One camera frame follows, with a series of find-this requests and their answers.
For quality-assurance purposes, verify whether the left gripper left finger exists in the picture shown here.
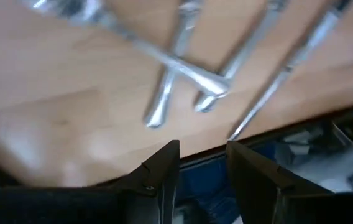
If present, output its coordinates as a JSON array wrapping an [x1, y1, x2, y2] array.
[[0, 139, 181, 224]]

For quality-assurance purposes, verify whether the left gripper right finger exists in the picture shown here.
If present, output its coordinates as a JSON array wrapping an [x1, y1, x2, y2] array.
[[226, 140, 353, 224]]

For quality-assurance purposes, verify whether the silver knife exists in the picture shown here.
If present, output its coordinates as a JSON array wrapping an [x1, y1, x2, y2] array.
[[227, 9, 348, 141]]

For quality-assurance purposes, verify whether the silver utensil handle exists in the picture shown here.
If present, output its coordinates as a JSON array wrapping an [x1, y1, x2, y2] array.
[[144, 0, 202, 129]]

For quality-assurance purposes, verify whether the silver spoon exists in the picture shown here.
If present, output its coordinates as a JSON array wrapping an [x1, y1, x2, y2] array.
[[193, 0, 286, 113], [24, 0, 230, 97]]

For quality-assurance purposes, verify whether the person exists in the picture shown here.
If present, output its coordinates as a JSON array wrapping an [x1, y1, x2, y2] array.
[[176, 152, 242, 224]]

